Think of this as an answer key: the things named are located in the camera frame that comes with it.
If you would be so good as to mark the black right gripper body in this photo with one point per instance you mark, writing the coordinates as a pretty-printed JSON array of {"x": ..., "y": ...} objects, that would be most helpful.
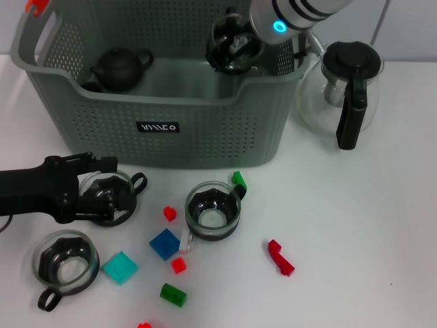
[{"x": 255, "y": 48}]

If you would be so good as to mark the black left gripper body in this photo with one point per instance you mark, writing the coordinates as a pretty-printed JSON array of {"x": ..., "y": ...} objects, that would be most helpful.
[{"x": 34, "y": 191}]

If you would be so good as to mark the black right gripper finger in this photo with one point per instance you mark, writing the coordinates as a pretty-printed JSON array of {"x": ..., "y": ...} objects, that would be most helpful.
[{"x": 237, "y": 44}]

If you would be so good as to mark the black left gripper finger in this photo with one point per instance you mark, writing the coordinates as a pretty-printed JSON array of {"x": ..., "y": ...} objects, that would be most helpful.
[
  {"x": 102, "y": 205},
  {"x": 106, "y": 164}
]

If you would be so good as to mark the glass teacup black holder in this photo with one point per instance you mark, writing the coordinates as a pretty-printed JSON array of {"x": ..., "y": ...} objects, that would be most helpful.
[
  {"x": 211, "y": 218},
  {"x": 131, "y": 198},
  {"x": 218, "y": 51}
]

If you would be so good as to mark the glass jar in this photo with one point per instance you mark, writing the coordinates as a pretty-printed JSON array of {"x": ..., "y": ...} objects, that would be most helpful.
[{"x": 68, "y": 270}]

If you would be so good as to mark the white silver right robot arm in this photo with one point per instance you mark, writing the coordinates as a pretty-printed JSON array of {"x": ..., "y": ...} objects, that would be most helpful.
[{"x": 293, "y": 13}]

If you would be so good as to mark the gray perforated storage bin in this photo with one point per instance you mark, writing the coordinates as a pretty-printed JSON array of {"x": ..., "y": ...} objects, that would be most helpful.
[{"x": 205, "y": 136}]

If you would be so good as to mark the cyan square toy brick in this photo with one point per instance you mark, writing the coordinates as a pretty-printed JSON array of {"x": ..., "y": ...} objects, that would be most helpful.
[{"x": 121, "y": 268}]

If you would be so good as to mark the small red toy brick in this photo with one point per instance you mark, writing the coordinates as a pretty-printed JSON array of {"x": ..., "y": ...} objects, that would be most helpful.
[
  {"x": 178, "y": 266},
  {"x": 169, "y": 213}
]

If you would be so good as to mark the blue square toy brick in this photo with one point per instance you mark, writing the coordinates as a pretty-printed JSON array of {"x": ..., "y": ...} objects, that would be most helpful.
[{"x": 164, "y": 244}]

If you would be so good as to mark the white toy brick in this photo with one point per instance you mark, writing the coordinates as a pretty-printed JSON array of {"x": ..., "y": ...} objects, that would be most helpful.
[{"x": 185, "y": 242}]

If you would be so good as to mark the black ceramic teapot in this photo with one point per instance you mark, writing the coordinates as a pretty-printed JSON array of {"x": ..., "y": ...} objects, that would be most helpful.
[{"x": 117, "y": 70}]

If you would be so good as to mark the green toy brick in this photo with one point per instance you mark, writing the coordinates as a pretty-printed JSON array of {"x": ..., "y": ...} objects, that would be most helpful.
[
  {"x": 240, "y": 180},
  {"x": 173, "y": 294}
]

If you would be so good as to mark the long red toy piece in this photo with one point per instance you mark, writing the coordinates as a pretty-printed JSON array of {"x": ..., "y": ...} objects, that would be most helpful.
[{"x": 280, "y": 258}]

